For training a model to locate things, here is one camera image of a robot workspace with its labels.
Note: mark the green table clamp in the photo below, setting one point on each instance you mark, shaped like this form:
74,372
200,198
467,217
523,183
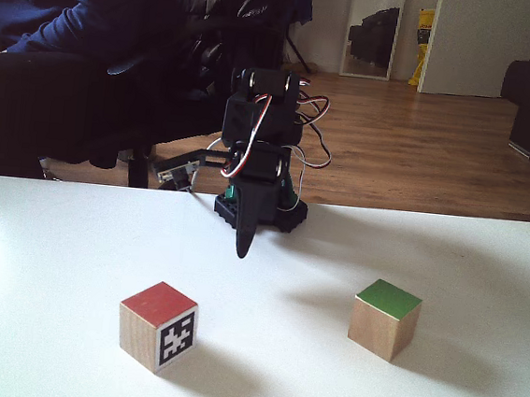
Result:
231,194

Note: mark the person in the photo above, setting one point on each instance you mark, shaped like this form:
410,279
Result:
45,93

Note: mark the black stand leg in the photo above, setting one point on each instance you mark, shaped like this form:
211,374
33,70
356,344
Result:
299,56

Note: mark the small board camera on bracket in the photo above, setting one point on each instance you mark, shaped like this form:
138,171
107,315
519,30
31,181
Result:
176,170

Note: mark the black office chair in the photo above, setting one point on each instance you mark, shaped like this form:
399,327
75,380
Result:
139,167

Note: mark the leaning wall mirror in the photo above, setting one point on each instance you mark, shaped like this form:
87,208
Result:
372,30

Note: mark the white door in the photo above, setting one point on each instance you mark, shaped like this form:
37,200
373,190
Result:
482,41

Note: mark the wooden cube green top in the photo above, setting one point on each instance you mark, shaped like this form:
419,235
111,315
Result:
381,327

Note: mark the wooden cube red top marker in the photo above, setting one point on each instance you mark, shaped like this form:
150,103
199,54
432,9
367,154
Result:
139,332

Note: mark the yellow bag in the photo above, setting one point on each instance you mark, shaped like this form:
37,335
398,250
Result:
423,45

